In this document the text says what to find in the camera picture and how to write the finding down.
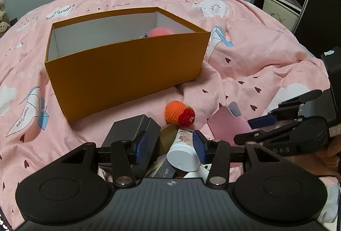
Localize pink card pouch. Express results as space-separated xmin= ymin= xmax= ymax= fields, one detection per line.
xmin=207 ymin=102 xmax=253 ymax=146

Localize orange cardboard box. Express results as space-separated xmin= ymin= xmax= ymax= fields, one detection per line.
xmin=44 ymin=6 xmax=211 ymax=122

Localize gold box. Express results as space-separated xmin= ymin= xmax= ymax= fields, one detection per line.
xmin=159 ymin=124 xmax=182 ymax=157

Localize white cream tube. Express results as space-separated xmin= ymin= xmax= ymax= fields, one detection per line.
xmin=166 ymin=128 xmax=201 ymax=171

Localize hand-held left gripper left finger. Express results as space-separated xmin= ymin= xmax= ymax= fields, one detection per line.
xmin=60 ymin=130 xmax=150 ymax=187

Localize plush toys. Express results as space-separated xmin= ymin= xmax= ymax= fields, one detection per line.
xmin=0 ymin=0 xmax=12 ymax=35

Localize pink ball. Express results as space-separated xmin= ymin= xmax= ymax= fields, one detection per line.
xmin=147 ymin=28 xmax=178 ymax=38

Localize person's right hand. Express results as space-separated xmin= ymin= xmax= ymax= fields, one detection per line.
xmin=288 ymin=149 xmax=341 ymax=177

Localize orange crochet fruit red flower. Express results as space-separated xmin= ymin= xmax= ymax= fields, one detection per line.
xmin=165 ymin=101 xmax=196 ymax=128

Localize black box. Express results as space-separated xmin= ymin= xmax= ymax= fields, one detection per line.
xmin=101 ymin=114 xmax=162 ymax=165

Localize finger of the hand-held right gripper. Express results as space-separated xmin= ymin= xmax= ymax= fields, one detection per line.
xmin=234 ymin=117 xmax=307 ymax=146
xmin=247 ymin=90 xmax=324 ymax=130

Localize printed pink blanket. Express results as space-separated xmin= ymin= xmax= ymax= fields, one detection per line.
xmin=0 ymin=0 xmax=341 ymax=231

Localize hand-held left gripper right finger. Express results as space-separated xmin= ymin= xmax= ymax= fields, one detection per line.
xmin=192 ymin=129 xmax=284 ymax=186

